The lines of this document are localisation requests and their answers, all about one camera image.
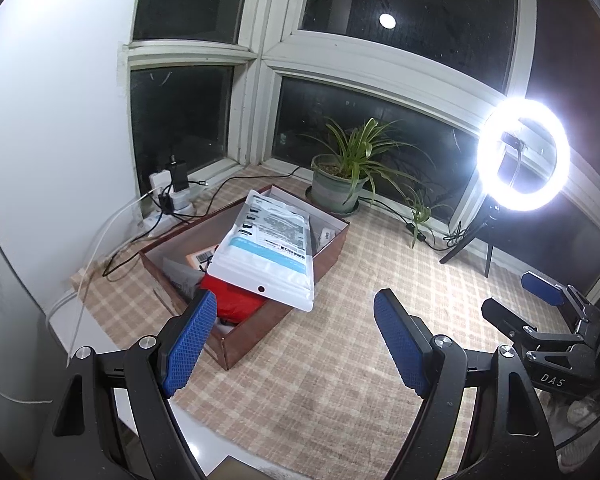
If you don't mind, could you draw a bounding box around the black charger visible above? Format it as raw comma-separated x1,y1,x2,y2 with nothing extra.
165,157,191,193

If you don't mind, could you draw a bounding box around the checked tablecloth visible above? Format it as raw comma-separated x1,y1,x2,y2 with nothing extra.
70,172,600,480

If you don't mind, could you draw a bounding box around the orange packet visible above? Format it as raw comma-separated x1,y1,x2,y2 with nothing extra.
185,244,220,271

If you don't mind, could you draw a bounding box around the white cable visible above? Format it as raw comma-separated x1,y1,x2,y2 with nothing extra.
45,195,153,406

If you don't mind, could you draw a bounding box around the large potted spider plant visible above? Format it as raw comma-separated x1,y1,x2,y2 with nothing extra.
302,117,433,216

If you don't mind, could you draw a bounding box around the white power strip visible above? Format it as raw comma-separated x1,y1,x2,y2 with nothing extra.
147,172,201,240

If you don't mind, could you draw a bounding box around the white plastic zip package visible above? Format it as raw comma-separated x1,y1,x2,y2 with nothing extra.
207,190,315,312

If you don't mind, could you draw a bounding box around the red fabric bag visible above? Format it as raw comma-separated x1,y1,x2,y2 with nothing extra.
200,275,271,323

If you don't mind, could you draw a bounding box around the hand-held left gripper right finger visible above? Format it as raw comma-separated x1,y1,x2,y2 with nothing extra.
373,288,563,480

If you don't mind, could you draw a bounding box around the red-brown cardboard box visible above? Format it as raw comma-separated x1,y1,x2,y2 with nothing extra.
139,184,351,372

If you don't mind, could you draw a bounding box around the small spider plant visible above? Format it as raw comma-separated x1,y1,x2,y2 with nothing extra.
402,195,453,250

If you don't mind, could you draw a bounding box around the white ring light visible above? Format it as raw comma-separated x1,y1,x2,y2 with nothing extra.
477,97,571,212

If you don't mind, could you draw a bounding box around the black charging cable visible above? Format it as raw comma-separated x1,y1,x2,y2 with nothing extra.
102,165,301,281

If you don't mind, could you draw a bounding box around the black ring light cable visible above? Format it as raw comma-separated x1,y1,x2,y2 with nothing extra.
360,200,476,252

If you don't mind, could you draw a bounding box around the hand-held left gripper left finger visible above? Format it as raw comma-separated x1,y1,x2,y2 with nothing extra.
42,289,218,480

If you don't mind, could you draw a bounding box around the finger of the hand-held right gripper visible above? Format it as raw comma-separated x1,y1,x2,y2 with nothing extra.
522,271,600,323
481,297,588,361

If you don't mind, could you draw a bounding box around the white window frame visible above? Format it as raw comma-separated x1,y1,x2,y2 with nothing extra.
117,0,600,271

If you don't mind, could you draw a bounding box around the black tripod stand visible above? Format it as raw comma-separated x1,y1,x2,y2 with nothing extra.
439,202,498,278

